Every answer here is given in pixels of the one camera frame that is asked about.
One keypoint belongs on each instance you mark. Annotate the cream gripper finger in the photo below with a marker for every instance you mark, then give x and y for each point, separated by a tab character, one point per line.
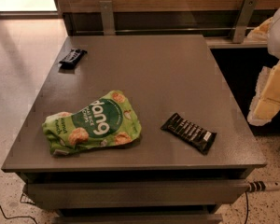
260	33
266	102

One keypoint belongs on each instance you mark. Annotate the black chocolate rxbar wrapper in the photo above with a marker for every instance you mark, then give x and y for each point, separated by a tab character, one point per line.
189	132

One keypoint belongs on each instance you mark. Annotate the dark blueberry rxbar wrapper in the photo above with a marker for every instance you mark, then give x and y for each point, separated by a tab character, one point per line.
72	58

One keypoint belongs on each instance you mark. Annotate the black striped white plug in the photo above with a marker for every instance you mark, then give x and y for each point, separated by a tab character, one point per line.
263	186

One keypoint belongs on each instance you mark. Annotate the upper grey drawer front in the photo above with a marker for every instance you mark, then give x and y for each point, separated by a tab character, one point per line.
135	194

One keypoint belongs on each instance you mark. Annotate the grey drawer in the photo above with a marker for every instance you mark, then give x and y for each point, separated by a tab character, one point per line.
135	194
142	219

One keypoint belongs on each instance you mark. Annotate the grey drawer cabinet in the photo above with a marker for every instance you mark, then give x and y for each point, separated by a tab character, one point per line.
160	75

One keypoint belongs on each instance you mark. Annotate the lower grey drawer front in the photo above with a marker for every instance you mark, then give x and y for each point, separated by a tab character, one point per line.
142	219

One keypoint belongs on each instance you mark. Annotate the green dang rice chips bag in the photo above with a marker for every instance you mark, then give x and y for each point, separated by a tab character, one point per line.
107	122

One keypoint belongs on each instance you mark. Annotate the right metal wall bracket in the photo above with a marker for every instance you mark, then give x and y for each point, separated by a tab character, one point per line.
243	19

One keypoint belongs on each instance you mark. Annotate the metal wall bracket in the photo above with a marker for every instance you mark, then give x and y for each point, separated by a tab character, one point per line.
243	19
107	17

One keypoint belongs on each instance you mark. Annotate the left metal wall bracket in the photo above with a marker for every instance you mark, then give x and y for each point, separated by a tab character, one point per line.
107	17

